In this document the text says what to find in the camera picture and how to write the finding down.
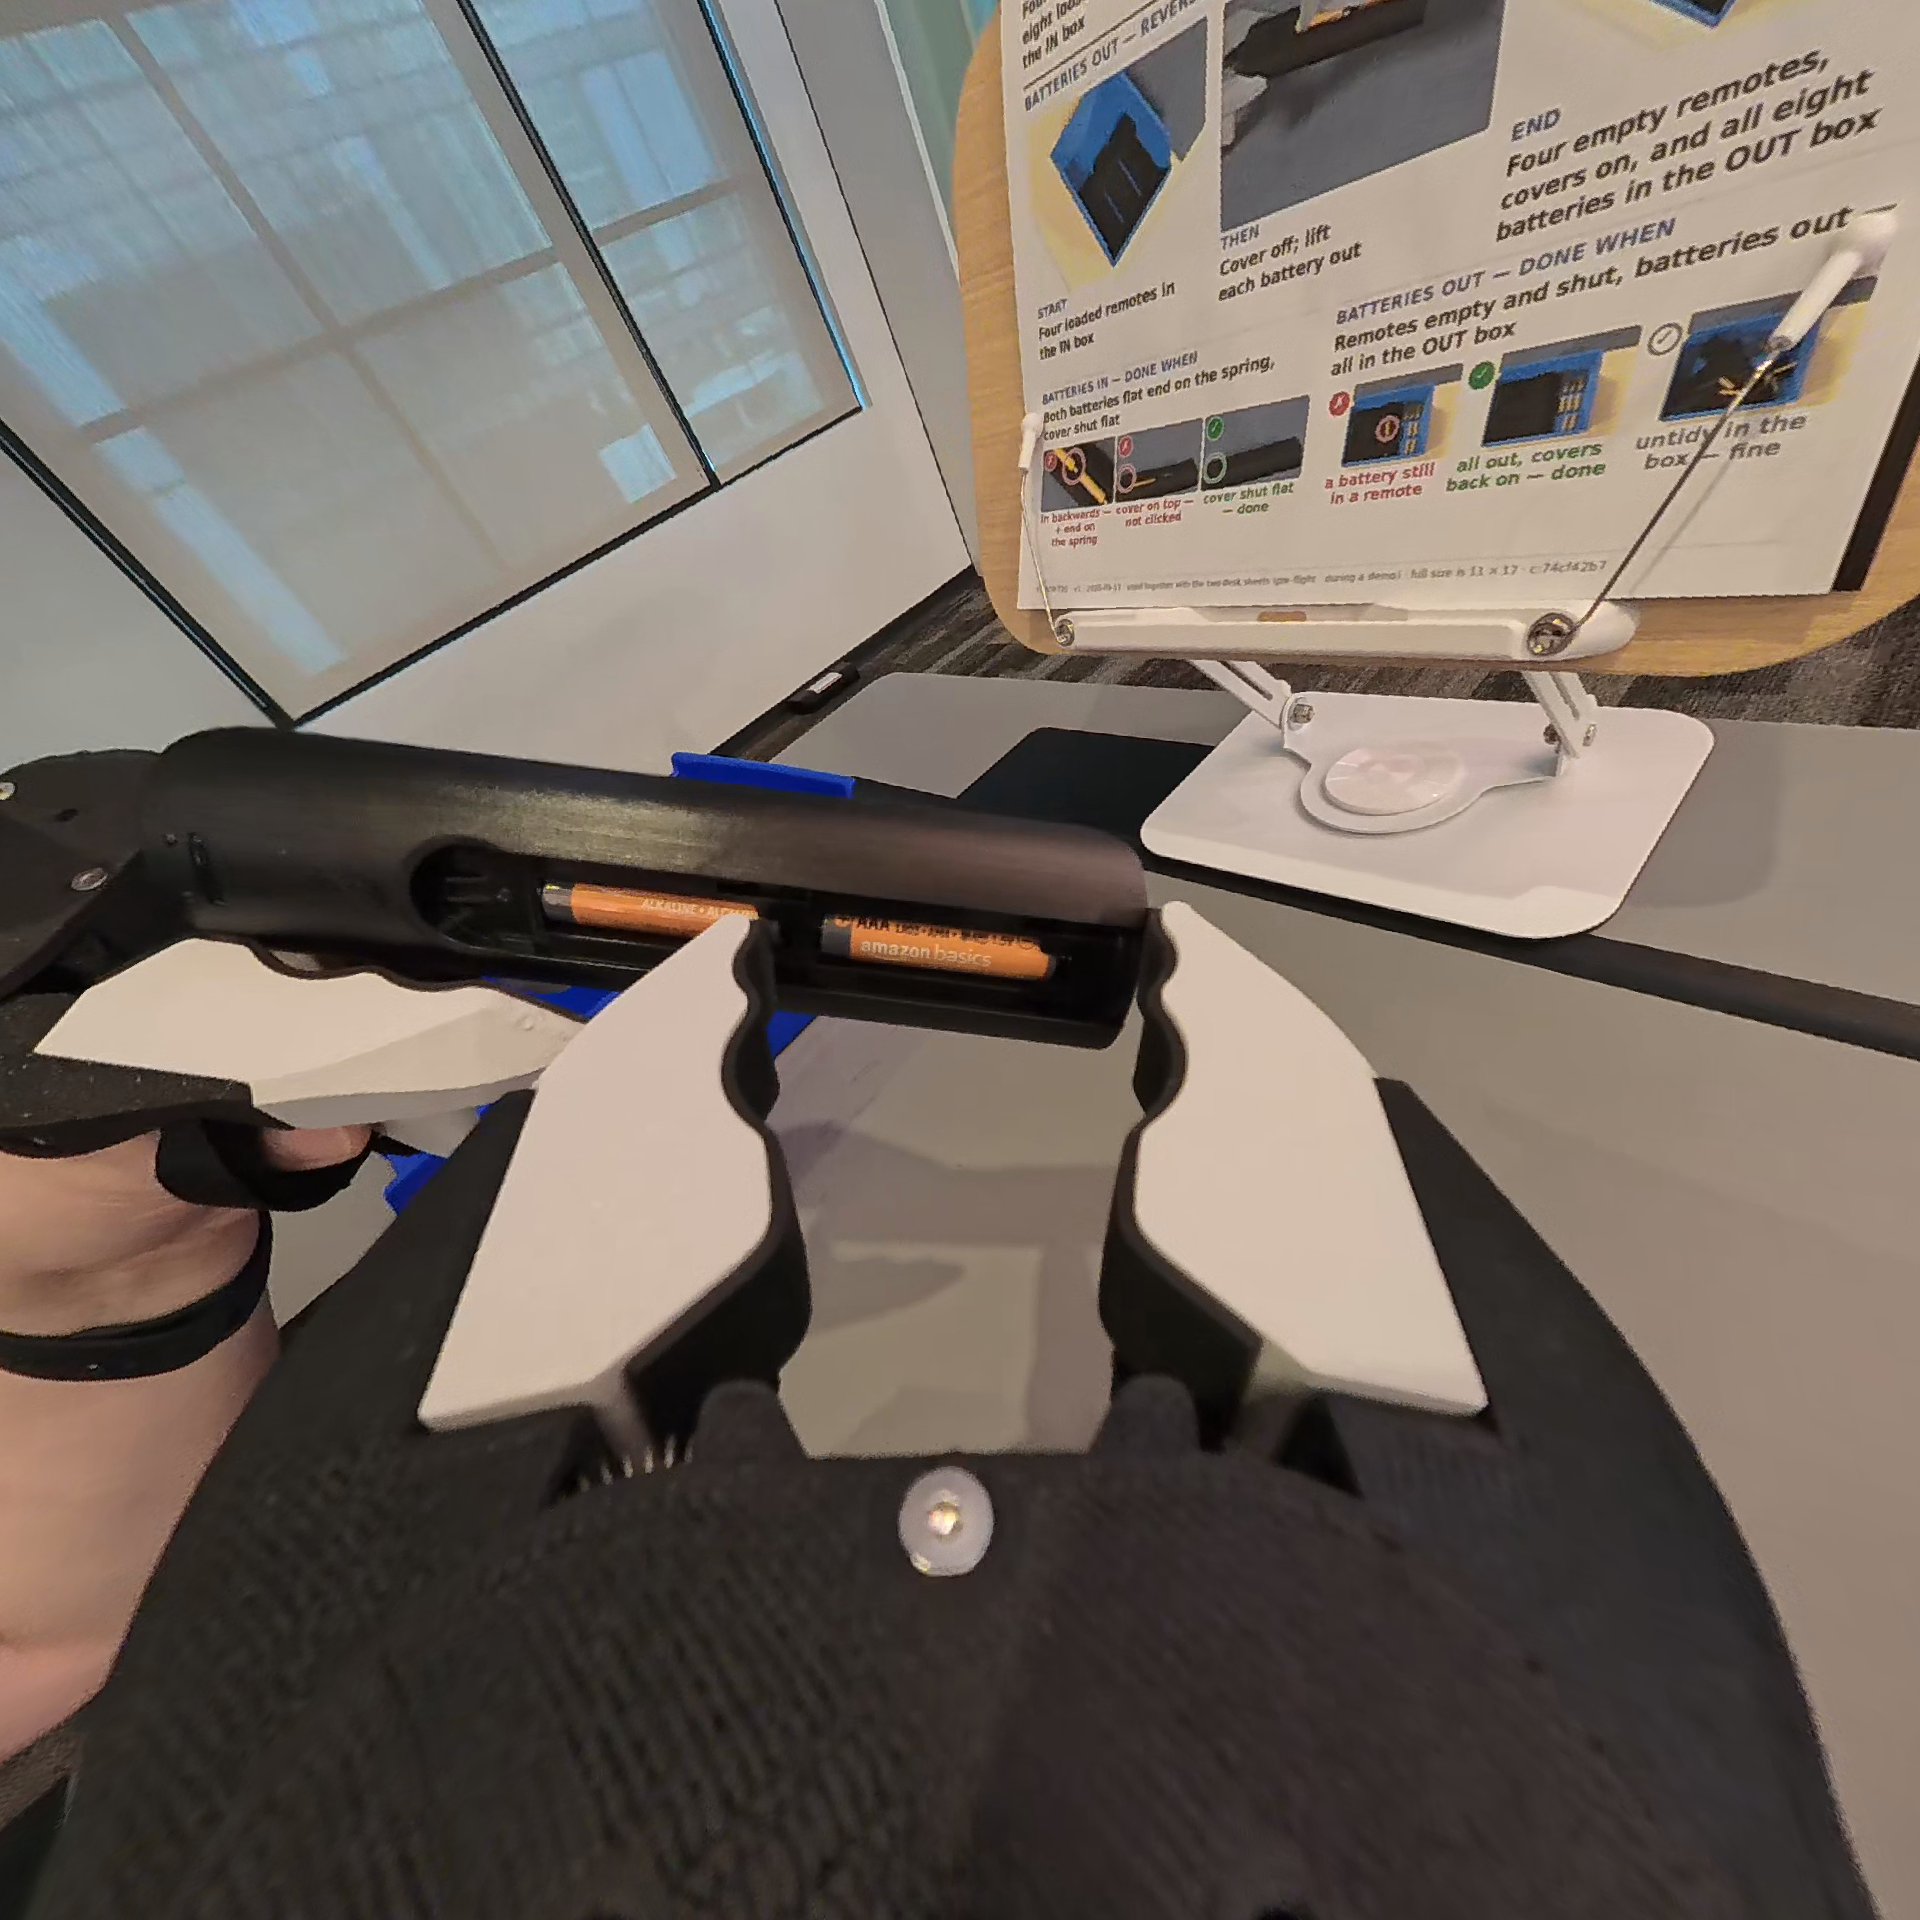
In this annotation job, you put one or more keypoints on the person's left forearm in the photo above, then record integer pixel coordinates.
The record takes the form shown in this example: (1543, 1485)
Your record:
(76, 1532)

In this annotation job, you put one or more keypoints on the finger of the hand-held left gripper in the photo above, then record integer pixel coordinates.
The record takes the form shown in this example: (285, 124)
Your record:
(301, 1037)

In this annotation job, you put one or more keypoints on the black remote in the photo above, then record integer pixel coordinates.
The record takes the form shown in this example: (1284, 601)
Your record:
(333, 842)

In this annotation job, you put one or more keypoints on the white sign stand base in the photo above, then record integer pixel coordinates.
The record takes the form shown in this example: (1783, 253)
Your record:
(1441, 813)

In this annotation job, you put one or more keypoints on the person's left hand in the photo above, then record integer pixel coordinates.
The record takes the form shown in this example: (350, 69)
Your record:
(123, 1246)

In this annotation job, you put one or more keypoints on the large window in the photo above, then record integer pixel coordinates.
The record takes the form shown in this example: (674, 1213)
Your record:
(393, 301)

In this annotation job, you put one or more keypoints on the blue plastic bin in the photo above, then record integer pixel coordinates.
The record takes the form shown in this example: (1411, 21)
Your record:
(750, 770)

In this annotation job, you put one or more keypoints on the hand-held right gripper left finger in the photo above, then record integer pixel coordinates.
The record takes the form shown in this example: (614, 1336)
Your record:
(615, 1201)

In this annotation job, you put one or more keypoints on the aaa battery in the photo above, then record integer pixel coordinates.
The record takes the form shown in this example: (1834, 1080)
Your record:
(938, 952)
(645, 908)

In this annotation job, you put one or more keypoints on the instruction sheet on stand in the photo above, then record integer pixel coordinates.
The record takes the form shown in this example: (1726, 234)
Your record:
(987, 362)

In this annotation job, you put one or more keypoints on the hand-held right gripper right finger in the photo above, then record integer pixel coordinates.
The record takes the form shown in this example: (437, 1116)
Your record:
(1293, 1201)

